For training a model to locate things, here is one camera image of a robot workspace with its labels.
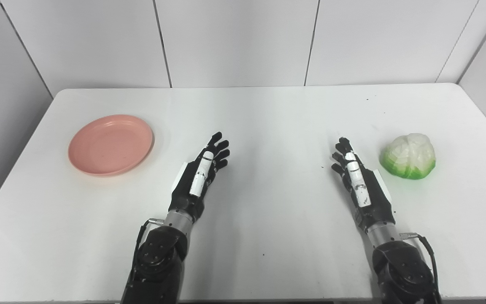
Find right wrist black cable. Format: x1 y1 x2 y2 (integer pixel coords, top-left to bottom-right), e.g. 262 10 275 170
399 232 440 296

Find pink round plate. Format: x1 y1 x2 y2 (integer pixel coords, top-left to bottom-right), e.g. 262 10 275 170
68 114 155 176

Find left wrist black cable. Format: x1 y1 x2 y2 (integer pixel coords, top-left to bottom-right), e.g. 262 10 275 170
135 217 165 273

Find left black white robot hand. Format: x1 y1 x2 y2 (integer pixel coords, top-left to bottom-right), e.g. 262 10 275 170
169 132 230 223

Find green white cabbage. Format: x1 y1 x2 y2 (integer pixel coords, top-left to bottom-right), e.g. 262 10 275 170
379 133 437 180

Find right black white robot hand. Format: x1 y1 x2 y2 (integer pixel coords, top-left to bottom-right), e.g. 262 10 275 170
331 137 396 232

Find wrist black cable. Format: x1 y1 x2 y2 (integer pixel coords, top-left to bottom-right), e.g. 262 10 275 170
135 217 165 273
399 232 440 296

